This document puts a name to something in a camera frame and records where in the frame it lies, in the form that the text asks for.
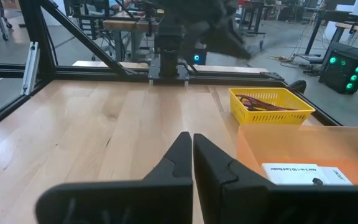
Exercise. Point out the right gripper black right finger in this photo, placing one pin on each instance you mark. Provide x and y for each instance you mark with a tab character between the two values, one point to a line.
259	208

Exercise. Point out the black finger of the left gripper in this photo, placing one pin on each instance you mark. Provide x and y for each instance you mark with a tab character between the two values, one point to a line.
232	46

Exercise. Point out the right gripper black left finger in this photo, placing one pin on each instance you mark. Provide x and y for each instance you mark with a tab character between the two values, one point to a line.
120	205

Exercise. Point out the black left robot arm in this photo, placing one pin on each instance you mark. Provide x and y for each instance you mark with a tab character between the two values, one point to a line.
169	46

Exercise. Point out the translucent orange plastic bin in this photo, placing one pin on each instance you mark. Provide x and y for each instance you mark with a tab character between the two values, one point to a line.
291	146

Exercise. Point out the computer tower blue light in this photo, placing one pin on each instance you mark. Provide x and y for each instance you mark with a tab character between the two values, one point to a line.
196	57

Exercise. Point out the yellow plastic basket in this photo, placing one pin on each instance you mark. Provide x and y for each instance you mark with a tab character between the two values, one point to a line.
272	117

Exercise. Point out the background wooden table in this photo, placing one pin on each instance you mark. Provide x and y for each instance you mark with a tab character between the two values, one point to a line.
129	25

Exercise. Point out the person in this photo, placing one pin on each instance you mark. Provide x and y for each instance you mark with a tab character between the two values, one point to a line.
120	4

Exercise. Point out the computer tower green lights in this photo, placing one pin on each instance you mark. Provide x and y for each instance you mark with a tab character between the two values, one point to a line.
343	77

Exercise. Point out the background black desk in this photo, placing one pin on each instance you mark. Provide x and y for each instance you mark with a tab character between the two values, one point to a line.
353	28

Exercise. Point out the silver aluminium bracket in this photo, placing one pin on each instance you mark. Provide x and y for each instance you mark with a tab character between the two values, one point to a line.
30	68

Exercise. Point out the black aluminium table frame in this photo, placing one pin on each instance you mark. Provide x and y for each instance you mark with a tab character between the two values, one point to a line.
39	37

